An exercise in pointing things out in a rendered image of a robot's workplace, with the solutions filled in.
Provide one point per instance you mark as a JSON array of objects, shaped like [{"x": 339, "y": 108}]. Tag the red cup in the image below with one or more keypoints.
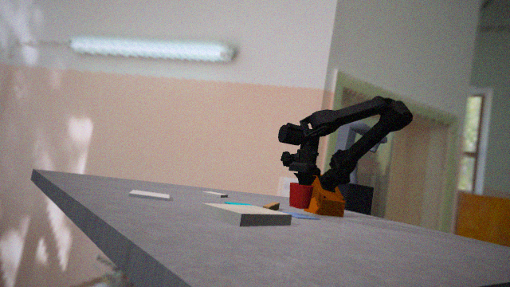
[{"x": 300, "y": 195}]

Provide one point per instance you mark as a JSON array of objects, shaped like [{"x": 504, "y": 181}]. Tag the tan wooden plank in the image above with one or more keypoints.
[{"x": 272, "y": 206}]

